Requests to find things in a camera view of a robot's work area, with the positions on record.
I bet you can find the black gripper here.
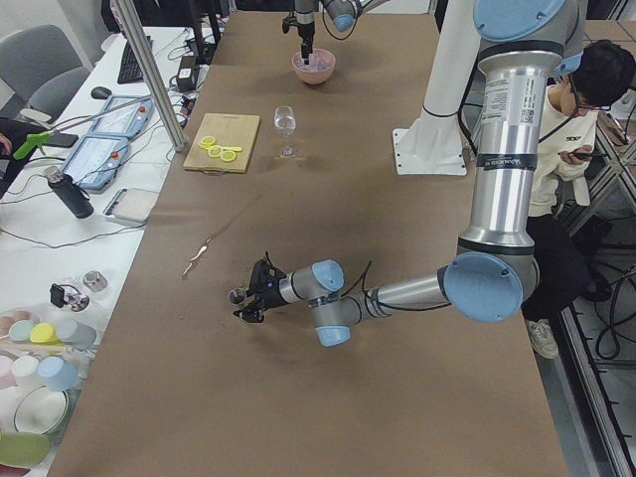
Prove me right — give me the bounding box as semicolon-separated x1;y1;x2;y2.
233;252;287;324
282;0;315;62

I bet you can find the steel double jigger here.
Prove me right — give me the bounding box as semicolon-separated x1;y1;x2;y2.
228;288;246;305

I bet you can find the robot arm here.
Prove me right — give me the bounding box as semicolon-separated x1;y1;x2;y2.
282;0;387;65
230;1;587;347

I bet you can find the pile of clear ice cubes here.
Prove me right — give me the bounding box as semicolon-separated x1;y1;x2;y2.
294;50;333;73

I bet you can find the clear wine glass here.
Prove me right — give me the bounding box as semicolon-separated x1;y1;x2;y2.
273;105;296;158

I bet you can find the pink bowl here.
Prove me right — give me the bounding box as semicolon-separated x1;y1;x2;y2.
291;49;336;85

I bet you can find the bamboo cutting board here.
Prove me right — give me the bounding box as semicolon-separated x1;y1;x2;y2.
183;113;260;174

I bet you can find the brown paper table cover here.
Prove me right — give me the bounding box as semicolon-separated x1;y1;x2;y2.
51;12;567;476

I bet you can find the black power adapter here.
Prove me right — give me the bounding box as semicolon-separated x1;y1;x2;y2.
176;56;200;92

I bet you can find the lemon slice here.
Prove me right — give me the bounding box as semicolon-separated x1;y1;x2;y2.
208;145;224;157
199;135;217;150
220;150;237;163

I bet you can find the white plastic tray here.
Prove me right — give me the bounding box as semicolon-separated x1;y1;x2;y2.
102;188;159;226

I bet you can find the steel cup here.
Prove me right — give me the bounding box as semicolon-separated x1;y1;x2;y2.
81;270;109;294

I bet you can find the grey cup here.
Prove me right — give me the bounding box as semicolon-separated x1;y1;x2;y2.
56;319;97;351

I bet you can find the black keyboard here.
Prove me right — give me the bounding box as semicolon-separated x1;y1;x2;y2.
116;43;143;84

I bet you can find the blue teach pendant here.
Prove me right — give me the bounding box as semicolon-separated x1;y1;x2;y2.
62;134;130;192
88;94;154;139

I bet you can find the black water bottle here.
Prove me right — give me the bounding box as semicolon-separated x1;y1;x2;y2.
44;166;93;219

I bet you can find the light blue cup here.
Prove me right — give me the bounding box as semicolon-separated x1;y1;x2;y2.
37;356;80;392

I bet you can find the computer mouse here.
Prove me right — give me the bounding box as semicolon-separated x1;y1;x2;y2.
90;86;112;100

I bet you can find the yellow cup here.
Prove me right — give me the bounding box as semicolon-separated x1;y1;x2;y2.
29;322;61;345

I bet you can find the white cup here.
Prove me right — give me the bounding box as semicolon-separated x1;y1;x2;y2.
11;355;43;390

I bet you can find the white green-rimmed bowl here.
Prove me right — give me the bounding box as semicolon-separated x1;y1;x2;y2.
14;387;70;434

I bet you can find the grey office chair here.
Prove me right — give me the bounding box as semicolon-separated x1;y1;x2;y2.
1;25;90;120

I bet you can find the green cup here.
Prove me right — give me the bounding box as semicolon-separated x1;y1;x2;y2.
1;432;51;468

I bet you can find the seated person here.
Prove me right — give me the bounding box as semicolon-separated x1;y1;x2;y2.
521;39;636;360

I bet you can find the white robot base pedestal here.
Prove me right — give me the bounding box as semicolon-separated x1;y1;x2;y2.
394;0;481;176

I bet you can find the aluminium frame post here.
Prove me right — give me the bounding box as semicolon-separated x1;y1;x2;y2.
109;0;187;152

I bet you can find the green-handled grabber tool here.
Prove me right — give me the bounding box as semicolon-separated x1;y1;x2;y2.
13;95;150;160

